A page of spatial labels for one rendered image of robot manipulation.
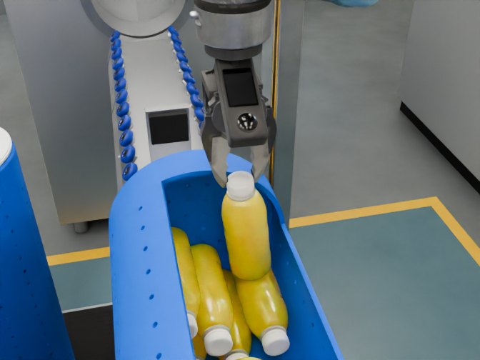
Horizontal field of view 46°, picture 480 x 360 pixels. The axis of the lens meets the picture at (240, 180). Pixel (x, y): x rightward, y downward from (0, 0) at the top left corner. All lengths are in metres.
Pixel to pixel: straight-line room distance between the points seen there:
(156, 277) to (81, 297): 1.69
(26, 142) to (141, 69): 1.64
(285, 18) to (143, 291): 0.89
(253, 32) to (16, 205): 0.85
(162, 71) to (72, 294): 1.03
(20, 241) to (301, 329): 0.77
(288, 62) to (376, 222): 1.39
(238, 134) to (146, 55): 1.35
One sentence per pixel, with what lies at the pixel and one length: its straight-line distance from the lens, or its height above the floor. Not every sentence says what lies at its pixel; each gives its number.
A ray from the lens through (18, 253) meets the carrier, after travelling 1.42.
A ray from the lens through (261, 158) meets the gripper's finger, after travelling 0.77.
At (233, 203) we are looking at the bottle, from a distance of 0.79.
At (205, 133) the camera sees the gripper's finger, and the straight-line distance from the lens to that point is 0.73.
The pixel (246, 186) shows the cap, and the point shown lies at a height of 1.25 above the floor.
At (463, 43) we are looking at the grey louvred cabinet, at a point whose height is 0.64.
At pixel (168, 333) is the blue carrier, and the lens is 0.64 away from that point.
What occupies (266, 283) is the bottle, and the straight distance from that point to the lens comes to 0.89.
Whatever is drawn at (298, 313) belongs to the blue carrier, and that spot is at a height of 1.05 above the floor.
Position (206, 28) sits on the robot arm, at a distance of 0.66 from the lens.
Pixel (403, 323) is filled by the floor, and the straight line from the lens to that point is 2.30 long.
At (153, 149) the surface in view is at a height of 0.98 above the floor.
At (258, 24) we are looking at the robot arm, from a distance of 0.66.
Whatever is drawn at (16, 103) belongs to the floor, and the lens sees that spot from 3.84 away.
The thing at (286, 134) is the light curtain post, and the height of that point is 0.89.
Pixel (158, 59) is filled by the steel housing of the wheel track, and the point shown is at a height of 0.93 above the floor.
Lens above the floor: 1.71
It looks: 36 degrees down
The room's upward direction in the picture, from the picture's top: straight up
